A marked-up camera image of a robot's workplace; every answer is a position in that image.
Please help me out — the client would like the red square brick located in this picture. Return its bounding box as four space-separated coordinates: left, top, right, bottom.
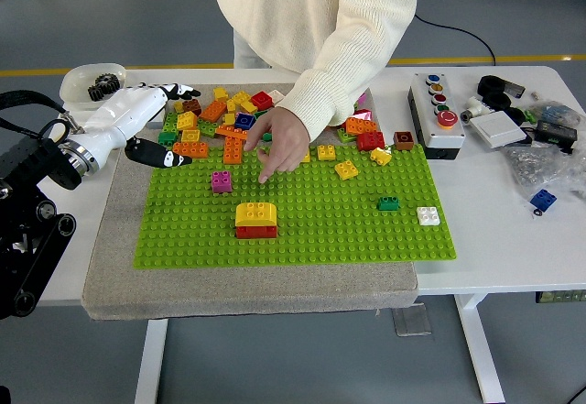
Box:
250 92 276 111

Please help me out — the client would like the black clamp with metal plate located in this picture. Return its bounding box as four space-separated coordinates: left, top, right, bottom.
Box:
476 74 526 99

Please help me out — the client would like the clear bag of blue parts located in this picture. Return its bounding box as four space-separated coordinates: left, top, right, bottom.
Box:
526 100 586 126

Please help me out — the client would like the white table leg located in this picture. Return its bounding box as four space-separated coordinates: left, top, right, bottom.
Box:
453 292 507 404
135 319 169 404

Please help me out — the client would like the green long upturned brick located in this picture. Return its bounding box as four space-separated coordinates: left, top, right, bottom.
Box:
254 108 274 143

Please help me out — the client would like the white plastic bowl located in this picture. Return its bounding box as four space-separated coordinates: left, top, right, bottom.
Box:
60 62 128 111

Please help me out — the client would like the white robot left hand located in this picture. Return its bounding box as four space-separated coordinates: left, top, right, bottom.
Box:
70 82 202 170

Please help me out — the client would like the grey-brown mat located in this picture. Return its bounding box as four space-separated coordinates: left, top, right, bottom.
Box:
81 82 420 322

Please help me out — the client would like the black power adapter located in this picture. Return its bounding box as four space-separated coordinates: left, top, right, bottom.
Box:
534 119 579 154

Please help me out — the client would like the orange flat long brick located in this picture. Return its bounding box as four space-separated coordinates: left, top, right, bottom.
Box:
214 124 251 142

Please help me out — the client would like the green studded baseplate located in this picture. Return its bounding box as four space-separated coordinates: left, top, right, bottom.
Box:
132 142 459 268

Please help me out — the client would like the grey floor plate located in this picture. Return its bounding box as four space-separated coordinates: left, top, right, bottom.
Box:
391 303 434 337

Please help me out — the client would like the clear bag of screws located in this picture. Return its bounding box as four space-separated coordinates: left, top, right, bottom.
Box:
501 140 586 203

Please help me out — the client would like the red rounded brick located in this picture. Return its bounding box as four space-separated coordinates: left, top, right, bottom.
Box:
355 131 385 151

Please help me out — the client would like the white pipe fitting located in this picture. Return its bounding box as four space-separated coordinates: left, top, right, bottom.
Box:
460 95 495 125

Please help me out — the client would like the person's left hand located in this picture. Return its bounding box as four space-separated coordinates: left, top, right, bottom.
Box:
244 105 312 184

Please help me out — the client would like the white wall switch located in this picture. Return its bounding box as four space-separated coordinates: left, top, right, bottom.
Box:
469 111 528 150

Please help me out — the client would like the yellow curved brick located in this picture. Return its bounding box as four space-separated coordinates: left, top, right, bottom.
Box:
234 201 278 229

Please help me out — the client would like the black floor cable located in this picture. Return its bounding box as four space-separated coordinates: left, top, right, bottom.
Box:
414 14 498 67

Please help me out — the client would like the person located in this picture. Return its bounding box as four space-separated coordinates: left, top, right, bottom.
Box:
214 0 420 184

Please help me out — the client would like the red stepped brick stack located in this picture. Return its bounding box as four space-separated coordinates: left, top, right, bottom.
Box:
235 224 279 240

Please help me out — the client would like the magenta square brick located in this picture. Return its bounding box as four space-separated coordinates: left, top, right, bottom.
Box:
211 170 233 194

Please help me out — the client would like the white push-button control box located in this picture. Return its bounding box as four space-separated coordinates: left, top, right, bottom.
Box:
407 71 468 161

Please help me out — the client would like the table height control panel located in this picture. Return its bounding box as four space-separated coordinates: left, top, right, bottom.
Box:
535 289 586 304

